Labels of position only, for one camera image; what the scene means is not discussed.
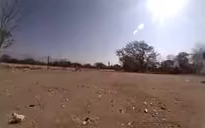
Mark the group of hazy trees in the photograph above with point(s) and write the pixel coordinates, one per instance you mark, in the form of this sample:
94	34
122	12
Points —
181	61

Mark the brown dirt ground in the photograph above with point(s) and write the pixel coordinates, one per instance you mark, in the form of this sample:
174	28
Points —
90	86

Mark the pale stone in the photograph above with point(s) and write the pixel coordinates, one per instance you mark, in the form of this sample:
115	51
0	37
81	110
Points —
17	117

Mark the large spreading tree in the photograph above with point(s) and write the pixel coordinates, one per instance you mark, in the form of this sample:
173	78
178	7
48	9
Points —
136	56

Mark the distant row of trees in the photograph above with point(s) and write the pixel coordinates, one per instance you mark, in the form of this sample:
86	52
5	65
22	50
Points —
60	62

